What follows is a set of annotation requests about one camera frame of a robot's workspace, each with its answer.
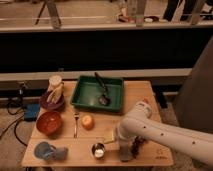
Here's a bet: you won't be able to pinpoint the grey eraser block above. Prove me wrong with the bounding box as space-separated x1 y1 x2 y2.
119 144 132 162

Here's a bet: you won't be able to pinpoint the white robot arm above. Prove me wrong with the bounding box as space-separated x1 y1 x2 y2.
103 101 213 167

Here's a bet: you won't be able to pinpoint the small metal cup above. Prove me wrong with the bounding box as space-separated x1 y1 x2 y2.
91 143 105 159

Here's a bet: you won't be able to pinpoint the blue plastic cup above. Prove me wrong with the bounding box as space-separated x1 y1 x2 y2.
34 142 68 161

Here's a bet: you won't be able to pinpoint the white paper cup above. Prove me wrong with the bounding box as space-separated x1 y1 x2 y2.
48 75 62 91

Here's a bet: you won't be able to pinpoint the orange fruit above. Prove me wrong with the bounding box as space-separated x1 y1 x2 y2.
81 115 95 130

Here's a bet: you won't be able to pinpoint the dark grape bunch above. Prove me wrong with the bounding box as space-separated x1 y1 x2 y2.
131 136 146 158

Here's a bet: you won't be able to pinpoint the metal fork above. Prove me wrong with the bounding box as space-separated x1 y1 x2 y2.
74 112 79 138

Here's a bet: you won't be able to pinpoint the black ladle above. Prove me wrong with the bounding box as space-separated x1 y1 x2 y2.
94 72 110 106

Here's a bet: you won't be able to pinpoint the green plastic tray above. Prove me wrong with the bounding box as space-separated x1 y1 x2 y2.
70 75 124 112

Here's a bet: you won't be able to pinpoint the red-orange bowl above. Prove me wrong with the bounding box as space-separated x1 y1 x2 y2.
36 111 63 135

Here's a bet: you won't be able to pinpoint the banana bunch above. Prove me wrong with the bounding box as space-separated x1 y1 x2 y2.
47 83 64 103

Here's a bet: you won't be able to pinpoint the blue box on floor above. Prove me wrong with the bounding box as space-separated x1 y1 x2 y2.
24 104 40 121

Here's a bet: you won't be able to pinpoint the black cables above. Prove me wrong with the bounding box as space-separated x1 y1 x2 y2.
0 96 31 148

